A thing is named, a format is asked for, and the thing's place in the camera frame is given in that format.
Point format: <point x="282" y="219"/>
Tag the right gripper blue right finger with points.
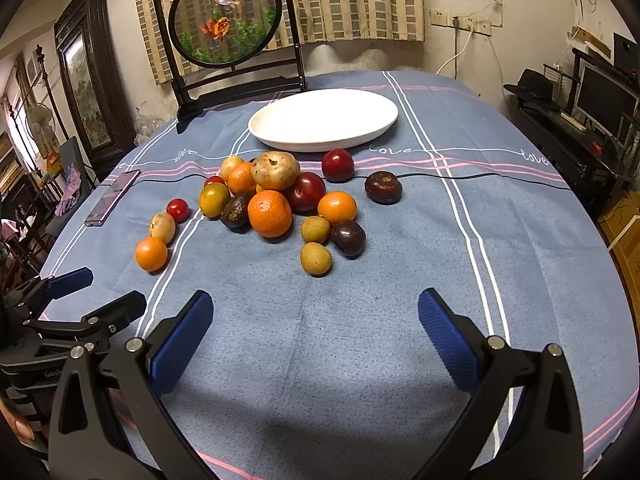
<point x="455" y="338"/>

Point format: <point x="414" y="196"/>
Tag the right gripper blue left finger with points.
<point x="174" y="341"/>

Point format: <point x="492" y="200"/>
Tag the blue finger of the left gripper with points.
<point x="65" y="284"/>
<point x="117" y="314"/>

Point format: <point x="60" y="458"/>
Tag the small orange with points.
<point x="151" y="254"/>
<point x="337" y="206"/>

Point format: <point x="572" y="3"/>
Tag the small beige fruit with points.
<point x="163" y="227"/>

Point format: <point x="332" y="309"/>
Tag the red cherry tomato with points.
<point x="178" y="209"/>
<point x="213" y="180"/>

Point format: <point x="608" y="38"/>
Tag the dark avocado-like fruit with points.
<point x="235" y="213"/>

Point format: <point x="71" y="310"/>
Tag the small dark plum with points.
<point x="349" y="237"/>

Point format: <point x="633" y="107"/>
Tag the yellow-green tomato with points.
<point x="212" y="200"/>

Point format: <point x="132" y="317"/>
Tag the green-brown longan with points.
<point x="315" y="259"/>
<point x="315" y="229"/>

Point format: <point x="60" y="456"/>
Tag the large orange tangerine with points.
<point x="270" y="214"/>

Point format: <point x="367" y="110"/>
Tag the dark purple mangosteen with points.
<point x="383" y="187"/>

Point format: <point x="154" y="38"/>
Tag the pale yellow fruit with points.
<point x="228" y="165"/>

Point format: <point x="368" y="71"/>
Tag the large beige pomegranate-like fruit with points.
<point x="275" y="170"/>

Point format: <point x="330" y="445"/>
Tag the dark red plum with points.
<point x="306" y="192"/>
<point x="338" y="166"/>

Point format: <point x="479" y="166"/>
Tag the person's left hand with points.
<point x="17" y="423"/>

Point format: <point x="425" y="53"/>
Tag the smartphone on table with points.
<point x="110" y="198"/>

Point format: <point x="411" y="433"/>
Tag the blue striped tablecloth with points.
<point x="334" y="377"/>

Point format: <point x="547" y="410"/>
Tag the standing fan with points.
<point x="40" y="122"/>

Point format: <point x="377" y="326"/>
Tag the dark media desk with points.
<point x="593" y="166"/>

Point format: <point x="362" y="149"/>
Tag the dark framed picture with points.
<point x="92" y="84"/>

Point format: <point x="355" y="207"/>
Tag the white oval plate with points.
<point x="321" y="120"/>

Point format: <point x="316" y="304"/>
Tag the black hat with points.
<point x="533" y="87"/>

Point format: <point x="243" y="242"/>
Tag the computer monitor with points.
<point x="604" y="100"/>

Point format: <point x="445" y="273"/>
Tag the round goldfish screen ornament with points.
<point x="222" y="51"/>

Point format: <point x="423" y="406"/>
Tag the checked beige curtain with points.
<point x="317" y="20"/>

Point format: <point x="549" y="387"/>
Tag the white wall power strip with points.
<point x="470" y="23"/>

